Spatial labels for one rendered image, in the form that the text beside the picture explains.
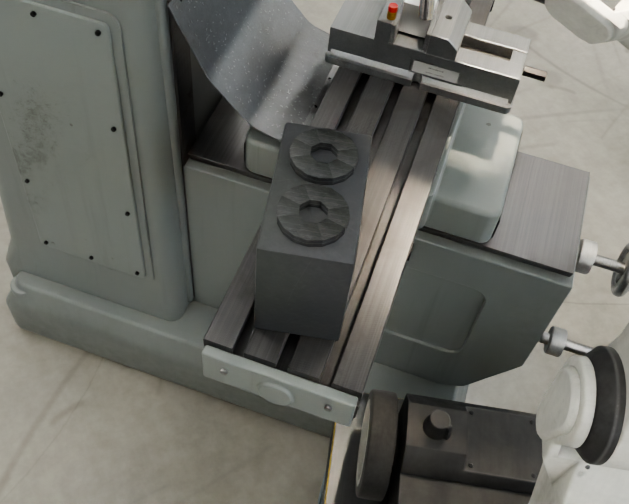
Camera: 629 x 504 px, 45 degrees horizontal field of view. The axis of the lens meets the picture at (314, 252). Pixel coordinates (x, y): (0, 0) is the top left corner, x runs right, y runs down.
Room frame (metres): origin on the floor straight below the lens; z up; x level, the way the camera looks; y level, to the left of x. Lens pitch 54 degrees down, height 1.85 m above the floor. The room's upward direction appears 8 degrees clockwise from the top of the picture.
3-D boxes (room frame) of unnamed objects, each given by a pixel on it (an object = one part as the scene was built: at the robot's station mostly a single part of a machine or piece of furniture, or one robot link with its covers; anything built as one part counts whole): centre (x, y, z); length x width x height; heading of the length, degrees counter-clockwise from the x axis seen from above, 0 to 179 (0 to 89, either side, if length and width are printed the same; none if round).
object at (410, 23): (1.15, -0.13, 1.03); 0.06 x 0.05 x 0.06; 167
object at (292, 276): (0.64, 0.01, 1.03); 0.22 x 0.12 x 0.20; 178
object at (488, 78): (1.14, -0.16, 0.98); 0.35 x 0.15 x 0.11; 77
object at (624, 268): (0.97, -0.60, 0.63); 0.16 x 0.12 x 0.12; 77
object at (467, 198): (1.08, -0.11, 0.79); 0.50 x 0.35 x 0.12; 77
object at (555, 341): (0.82, -0.60, 0.51); 0.22 x 0.06 x 0.06; 77
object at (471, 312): (1.07, -0.14, 0.43); 0.80 x 0.30 x 0.60; 77
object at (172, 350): (1.13, 0.13, 0.10); 1.20 x 0.60 x 0.20; 77
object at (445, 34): (1.14, -0.18, 1.02); 0.12 x 0.06 x 0.04; 167
